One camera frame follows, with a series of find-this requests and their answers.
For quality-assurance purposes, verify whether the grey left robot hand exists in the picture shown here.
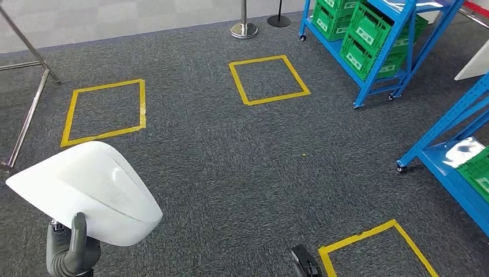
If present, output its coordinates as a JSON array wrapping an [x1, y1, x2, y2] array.
[[46, 212, 102, 277]]

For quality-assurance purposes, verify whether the white curved plastic part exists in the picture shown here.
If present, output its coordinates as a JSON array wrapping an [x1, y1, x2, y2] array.
[[5, 140, 164, 248]]

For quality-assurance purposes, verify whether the black robot body part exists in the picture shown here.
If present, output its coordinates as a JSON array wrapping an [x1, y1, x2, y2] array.
[[291, 244, 324, 277]]

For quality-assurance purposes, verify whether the blue metal shelf rack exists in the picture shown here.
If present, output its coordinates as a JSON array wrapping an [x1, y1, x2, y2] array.
[[299, 0, 465, 110], [395, 72, 489, 238]]

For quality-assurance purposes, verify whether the yellow floor tape square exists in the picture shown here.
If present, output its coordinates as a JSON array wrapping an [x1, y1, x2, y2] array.
[[318, 219, 440, 277]]

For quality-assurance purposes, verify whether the black stand base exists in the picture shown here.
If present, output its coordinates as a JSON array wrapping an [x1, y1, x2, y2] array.
[[266, 0, 292, 28]]

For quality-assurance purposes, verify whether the green plastic crate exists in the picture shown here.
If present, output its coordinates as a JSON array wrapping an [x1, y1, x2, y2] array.
[[320, 0, 358, 12], [340, 33, 408, 82], [348, 0, 430, 58], [312, 2, 354, 42], [456, 147, 489, 203]]

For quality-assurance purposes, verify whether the white panel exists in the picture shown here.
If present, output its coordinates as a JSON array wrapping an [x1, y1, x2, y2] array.
[[453, 38, 489, 82]]

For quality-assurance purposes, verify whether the red barrier belt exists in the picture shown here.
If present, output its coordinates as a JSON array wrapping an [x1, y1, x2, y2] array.
[[462, 0, 489, 16]]

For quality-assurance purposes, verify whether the chrome stanchion post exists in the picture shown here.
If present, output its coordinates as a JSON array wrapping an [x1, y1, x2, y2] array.
[[230, 0, 259, 40]]

